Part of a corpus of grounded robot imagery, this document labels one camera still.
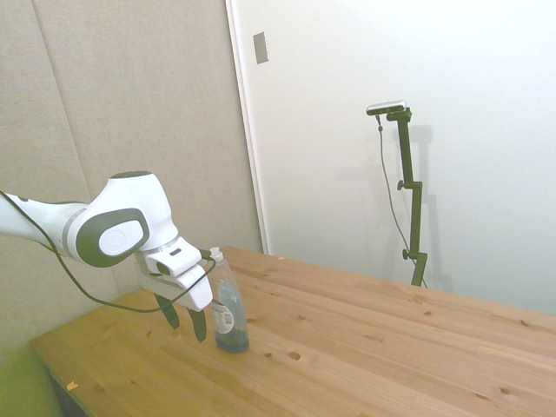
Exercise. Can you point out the grey wall switch plate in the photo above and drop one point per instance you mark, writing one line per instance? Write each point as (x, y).
(260, 48)

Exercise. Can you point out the white door frame strip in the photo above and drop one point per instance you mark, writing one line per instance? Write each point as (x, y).
(247, 126)

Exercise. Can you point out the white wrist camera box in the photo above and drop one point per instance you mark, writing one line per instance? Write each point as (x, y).
(173, 260)

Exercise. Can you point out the clear dish soap bottle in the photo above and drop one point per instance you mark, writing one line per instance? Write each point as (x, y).
(230, 313)

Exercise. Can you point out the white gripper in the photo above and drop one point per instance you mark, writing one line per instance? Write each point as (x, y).
(191, 289)

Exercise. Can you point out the green chair seat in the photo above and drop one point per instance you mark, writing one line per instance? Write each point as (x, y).
(24, 382)

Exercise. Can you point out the dark green camera stand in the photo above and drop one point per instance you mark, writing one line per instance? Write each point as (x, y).
(410, 195)

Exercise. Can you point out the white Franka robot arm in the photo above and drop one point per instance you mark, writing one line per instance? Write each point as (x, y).
(121, 217)

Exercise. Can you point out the grey exterior camera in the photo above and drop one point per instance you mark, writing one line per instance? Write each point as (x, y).
(386, 107)

